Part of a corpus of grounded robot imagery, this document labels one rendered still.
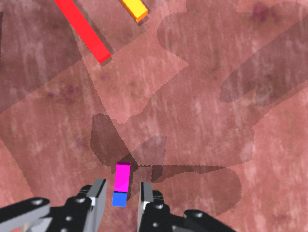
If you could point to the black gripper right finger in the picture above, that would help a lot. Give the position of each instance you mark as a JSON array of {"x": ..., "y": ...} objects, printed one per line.
[{"x": 154, "y": 216}]

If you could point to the red rod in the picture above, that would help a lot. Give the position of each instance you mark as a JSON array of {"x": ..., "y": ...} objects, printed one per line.
[{"x": 83, "y": 29}]

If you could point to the blue block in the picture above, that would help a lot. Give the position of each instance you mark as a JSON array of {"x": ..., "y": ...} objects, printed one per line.
[{"x": 119, "y": 198}]

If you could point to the magenta rod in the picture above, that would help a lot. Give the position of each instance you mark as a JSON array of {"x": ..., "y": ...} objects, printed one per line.
[{"x": 122, "y": 176}]

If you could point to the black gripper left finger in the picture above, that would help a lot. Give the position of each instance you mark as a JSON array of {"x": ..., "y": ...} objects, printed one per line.
[{"x": 80, "y": 213}]

